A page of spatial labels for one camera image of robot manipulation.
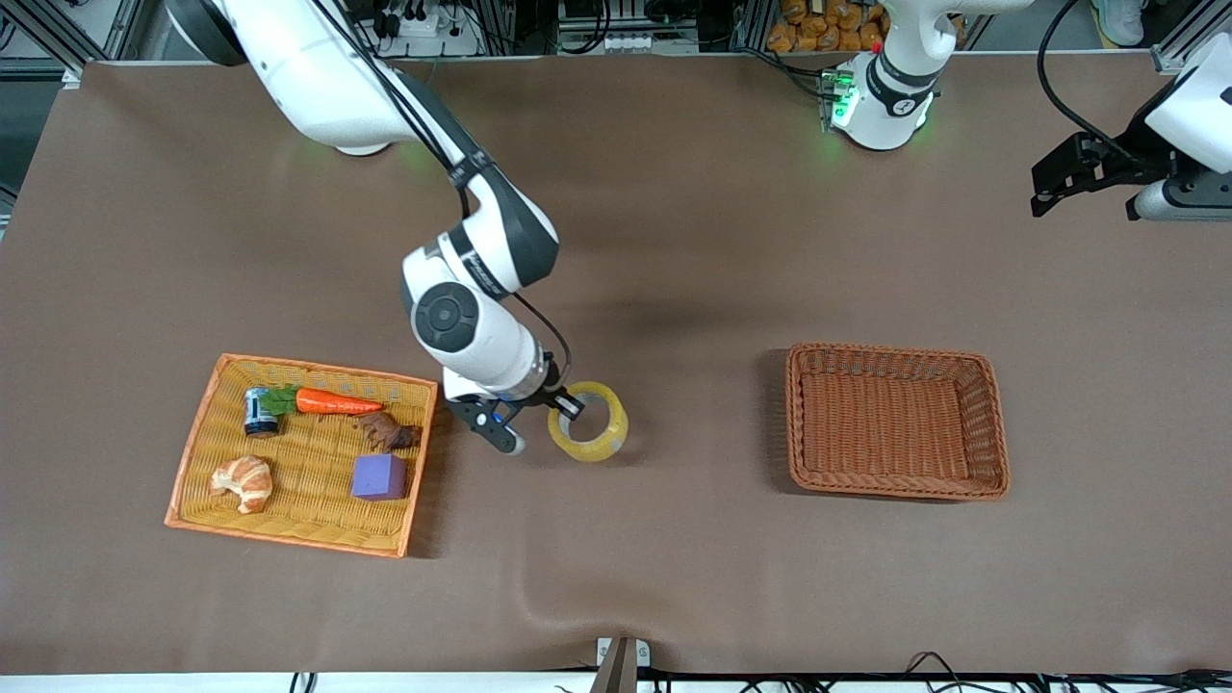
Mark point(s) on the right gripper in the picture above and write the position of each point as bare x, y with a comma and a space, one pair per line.
551, 390

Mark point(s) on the brown table cover cloth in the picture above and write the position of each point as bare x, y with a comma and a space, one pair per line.
674, 241

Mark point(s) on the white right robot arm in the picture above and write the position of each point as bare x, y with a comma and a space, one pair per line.
318, 67

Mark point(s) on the bag of orange snacks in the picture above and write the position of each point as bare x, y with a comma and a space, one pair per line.
818, 29

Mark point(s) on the purple foam cube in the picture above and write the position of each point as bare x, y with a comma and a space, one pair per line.
377, 476

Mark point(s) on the small blue can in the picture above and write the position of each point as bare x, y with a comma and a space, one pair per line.
260, 414

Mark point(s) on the yellow wicker basket orange rim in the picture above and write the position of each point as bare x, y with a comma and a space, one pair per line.
308, 462

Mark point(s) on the orange toy carrot green leaves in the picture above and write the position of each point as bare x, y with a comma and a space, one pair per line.
332, 402

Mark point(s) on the aluminium frame profile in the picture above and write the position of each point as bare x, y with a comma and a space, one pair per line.
1189, 48

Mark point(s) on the metal table clamp bracket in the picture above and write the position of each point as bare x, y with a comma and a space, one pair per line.
621, 664

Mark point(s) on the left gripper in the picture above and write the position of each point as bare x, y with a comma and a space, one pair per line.
1134, 164

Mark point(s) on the brown toy animal figure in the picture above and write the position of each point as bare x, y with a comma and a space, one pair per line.
385, 431

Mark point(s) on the toy croissant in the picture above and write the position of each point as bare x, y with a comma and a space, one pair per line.
245, 479

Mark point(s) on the yellowish clear tape roll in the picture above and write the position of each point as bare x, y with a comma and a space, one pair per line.
616, 433

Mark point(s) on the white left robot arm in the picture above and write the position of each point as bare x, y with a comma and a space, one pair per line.
881, 106

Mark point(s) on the white power strip with plugs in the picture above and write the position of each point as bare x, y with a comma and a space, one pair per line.
423, 29

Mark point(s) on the brown wicker basket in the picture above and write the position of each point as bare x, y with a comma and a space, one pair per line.
885, 423

